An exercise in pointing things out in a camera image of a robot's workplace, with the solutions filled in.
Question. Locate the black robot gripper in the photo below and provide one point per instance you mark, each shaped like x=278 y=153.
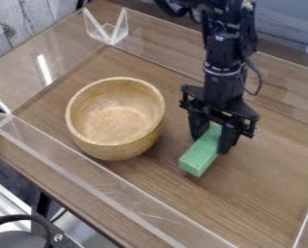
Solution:
x=216 y=102

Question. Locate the brown wooden bowl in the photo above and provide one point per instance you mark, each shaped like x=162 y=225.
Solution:
x=114 y=117

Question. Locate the clear acrylic tray wall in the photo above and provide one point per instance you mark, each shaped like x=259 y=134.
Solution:
x=147 y=203

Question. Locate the black metal table bracket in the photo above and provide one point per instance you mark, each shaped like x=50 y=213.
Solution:
x=51 y=213

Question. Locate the green rectangular block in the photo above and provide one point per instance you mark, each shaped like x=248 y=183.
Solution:
x=202 y=153

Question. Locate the clear acrylic corner bracket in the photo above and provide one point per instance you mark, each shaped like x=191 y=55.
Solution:
x=107 y=33

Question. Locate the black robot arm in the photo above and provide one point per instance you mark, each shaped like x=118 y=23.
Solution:
x=230 y=41

